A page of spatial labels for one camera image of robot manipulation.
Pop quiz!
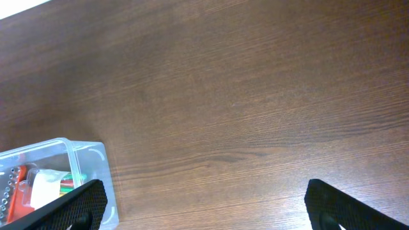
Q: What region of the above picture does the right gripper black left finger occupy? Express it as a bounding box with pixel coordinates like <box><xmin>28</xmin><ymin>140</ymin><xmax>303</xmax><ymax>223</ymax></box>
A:
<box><xmin>2</xmin><ymin>180</ymin><xmax>107</xmax><ymax>230</ymax></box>

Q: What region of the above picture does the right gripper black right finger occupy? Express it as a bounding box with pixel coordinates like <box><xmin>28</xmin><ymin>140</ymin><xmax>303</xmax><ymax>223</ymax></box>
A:
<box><xmin>304</xmin><ymin>179</ymin><xmax>408</xmax><ymax>230</ymax></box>

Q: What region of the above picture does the clear plastic container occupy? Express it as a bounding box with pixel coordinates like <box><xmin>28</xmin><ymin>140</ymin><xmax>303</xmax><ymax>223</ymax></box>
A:
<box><xmin>1</xmin><ymin>137</ymin><xmax>119</xmax><ymax>229</ymax></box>

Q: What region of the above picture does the orange scraper wooden handle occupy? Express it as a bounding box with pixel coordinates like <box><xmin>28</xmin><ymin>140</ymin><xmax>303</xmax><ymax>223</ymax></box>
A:
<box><xmin>6</xmin><ymin>165</ymin><xmax>34</xmax><ymax>224</ymax></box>

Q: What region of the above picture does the orange socket bit rail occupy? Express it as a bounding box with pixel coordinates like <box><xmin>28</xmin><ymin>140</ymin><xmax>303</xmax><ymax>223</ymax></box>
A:
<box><xmin>0</xmin><ymin>166</ymin><xmax>20</xmax><ymax>225</ymax></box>

